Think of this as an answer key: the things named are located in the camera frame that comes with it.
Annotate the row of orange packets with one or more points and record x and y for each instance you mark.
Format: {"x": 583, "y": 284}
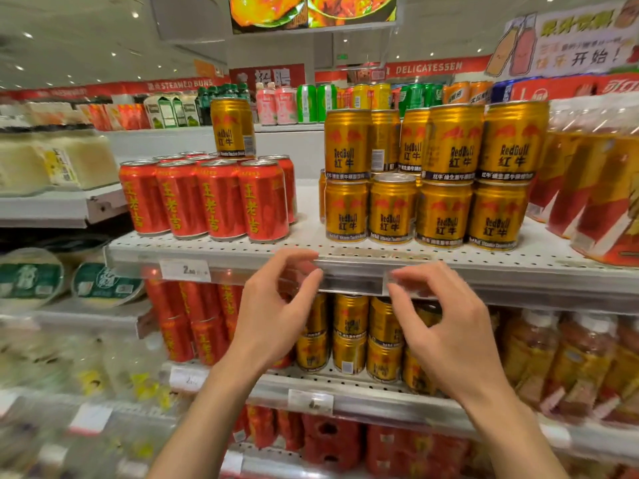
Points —
{"x": 117, "y": 117}

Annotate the group of clear bottles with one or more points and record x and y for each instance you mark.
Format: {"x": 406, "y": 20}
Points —
{"x": 85, "y": 374}

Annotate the person's left thumb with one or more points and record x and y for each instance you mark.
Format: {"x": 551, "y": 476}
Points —
{"x": 305, "y": 296}

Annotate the row of orange cans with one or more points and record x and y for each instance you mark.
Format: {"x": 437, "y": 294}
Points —
{"x": 464, "y": 92}

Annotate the red wrapped can pack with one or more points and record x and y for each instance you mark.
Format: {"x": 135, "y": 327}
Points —
{"x": 332, "y": 441}
{"x": 414, "y": 451}

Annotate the orange tea bottle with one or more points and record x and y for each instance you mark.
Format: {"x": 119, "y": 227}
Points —
{"x": 581, "y": 194}
{"x": 551, "y": 169}
{"x": 611, "y": 214}

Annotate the green lidded bowl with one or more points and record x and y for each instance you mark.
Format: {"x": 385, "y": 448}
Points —
{"x": 30, "y": 279}
{"x": 105, "y": 286}

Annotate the row of green cans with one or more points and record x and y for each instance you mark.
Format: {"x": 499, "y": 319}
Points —
{"x": 419, "y": 94}
{"x": 314, "y": 103}

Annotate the pale food tub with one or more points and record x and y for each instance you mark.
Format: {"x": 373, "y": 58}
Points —
{"x": 22, "y": 167}
{"x": 82, "y": 162}

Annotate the white price label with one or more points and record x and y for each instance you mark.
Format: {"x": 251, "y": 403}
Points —
{"x": 555, "y": 435}
{"x": 231, "y": 463}
{"x": 90, "y": 419}
{"x": 187, "y": 379}
{"x": 184, "y": 270}

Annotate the row of dark green bottles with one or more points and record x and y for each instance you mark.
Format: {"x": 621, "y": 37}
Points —
{"x": 204, "y": 104}

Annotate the row of yellow cans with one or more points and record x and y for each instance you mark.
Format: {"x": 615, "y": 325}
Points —
{"x": 367, "y": 96}

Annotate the white side shelf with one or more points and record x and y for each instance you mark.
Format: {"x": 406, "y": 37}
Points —
{"x": 85, "y": 319}
{"x": 55, "y": 209}

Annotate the dark red wall sign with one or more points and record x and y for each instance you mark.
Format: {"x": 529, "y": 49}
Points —
{"x": 269, "y": 75}

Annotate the row of green white cartons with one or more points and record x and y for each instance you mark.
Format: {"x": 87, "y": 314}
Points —
{"x": 169, "y": 112}

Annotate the person's right forearm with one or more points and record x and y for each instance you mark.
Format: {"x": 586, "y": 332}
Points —
{"x": 514, "y": 438}

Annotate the gold energy drink can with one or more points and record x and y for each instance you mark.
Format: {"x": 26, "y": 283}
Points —
{"x": 232, "y": 127}

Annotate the person's right thumb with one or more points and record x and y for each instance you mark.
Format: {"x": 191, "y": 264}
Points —
{"x": 402, "y": 311}

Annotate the group of red drink cans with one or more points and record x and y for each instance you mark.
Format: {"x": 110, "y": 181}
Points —
{"x": 199, "y": 319}
{"x": 222, "y": 199}

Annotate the clear plastic label holder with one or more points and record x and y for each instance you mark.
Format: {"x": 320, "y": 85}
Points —
{"x": 354, "y": 279}

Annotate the stack of gold cans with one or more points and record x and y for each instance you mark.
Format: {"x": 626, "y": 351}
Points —
{"x": 349, "y": 334}
{"x": 442, "y": 179}

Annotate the person's right hand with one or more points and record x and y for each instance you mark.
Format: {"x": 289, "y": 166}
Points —
{"x": 449, "y": 339}

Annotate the white perforated metal shelf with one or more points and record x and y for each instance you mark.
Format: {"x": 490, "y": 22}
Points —
{"x": 309, "y": 236}

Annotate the row of pink bottles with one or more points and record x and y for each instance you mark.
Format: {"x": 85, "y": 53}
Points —
{"x": 275, "y": 105}

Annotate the hanging food picture sign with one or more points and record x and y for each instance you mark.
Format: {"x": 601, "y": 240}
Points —
{"x": 312, "y": 9}

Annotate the brown tea bottle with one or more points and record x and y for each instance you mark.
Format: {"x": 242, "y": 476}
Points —
{"x": 529, "y": 354}
{"x": 581, "y": 364}
{"x": 621, "y": 374}

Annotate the person's left hand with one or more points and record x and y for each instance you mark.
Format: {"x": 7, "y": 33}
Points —
{"x": 267, "y": 319}

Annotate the red cola carton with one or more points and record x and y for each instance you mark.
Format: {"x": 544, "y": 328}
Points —
{"x": 574, "y": 87}

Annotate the red wall banner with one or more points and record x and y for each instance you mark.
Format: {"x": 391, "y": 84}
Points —
{"x": 125, "y": 88}
{"x": 429, "y": 68}

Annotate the person's left forearm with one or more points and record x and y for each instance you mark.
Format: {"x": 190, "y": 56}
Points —
{"x": 204, "y": 424}

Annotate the white juice display sign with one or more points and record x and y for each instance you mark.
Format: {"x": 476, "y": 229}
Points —
{"x": 574, "y": 39}

